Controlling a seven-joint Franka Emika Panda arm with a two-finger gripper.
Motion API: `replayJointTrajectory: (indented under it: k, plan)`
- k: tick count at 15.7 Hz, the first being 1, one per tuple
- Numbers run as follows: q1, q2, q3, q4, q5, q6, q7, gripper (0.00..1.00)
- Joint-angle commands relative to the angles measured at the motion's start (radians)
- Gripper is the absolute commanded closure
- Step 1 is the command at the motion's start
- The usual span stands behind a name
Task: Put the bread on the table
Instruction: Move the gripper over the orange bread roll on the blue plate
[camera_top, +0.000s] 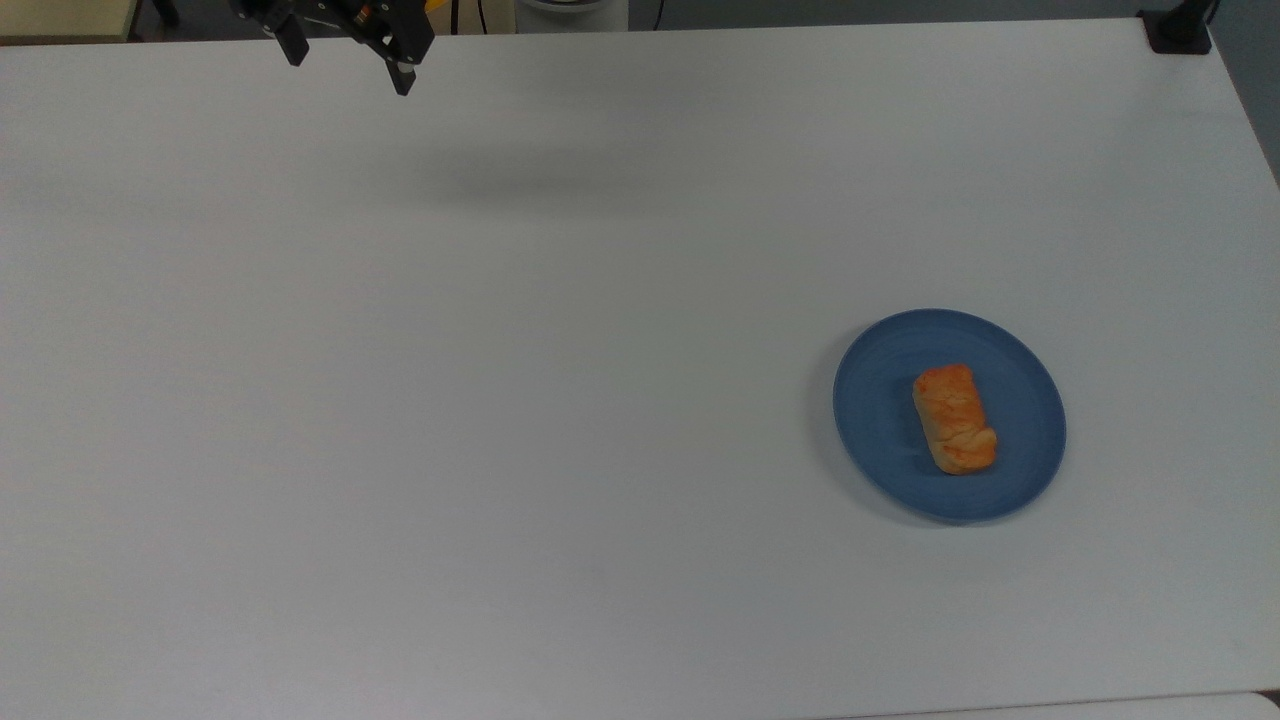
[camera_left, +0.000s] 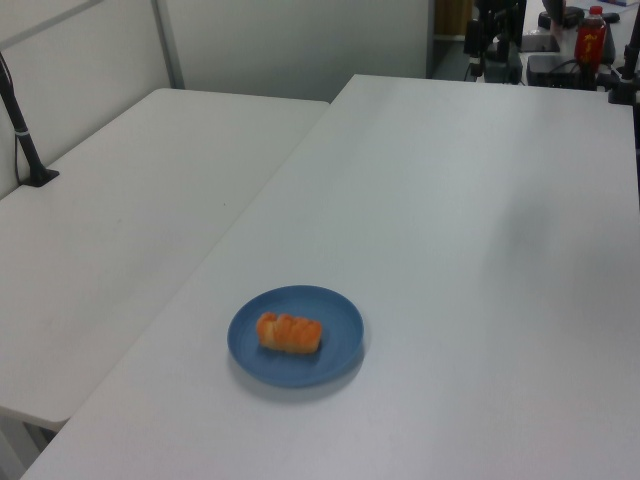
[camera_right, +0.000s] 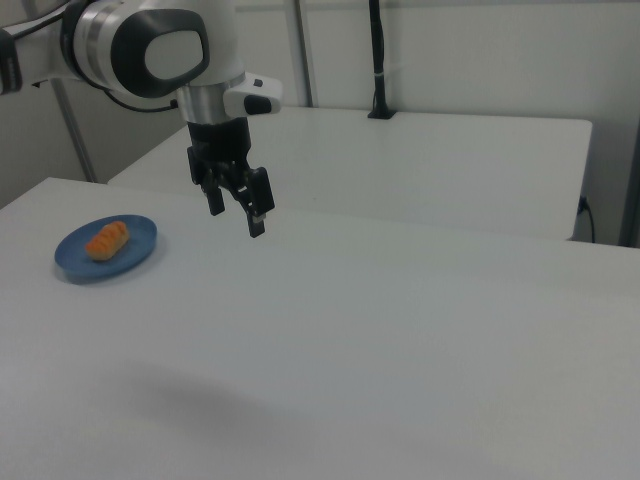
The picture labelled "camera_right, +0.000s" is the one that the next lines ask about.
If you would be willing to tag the black pole stand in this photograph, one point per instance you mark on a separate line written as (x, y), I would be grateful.
(378, 60)

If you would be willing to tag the white side table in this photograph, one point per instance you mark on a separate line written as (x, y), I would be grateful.
(400, 165)

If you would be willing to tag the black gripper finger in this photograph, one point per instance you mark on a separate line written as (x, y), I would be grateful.
(215, 197)
(256, 200)

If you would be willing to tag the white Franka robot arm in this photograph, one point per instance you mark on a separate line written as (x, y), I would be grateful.
(150, 45)

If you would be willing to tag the orange bread roll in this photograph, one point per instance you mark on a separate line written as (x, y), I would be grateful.
(108, 241)

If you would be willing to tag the blue round plate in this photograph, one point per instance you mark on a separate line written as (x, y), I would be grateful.
(75, 260)

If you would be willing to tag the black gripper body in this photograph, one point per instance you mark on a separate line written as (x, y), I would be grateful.
(220, 142)

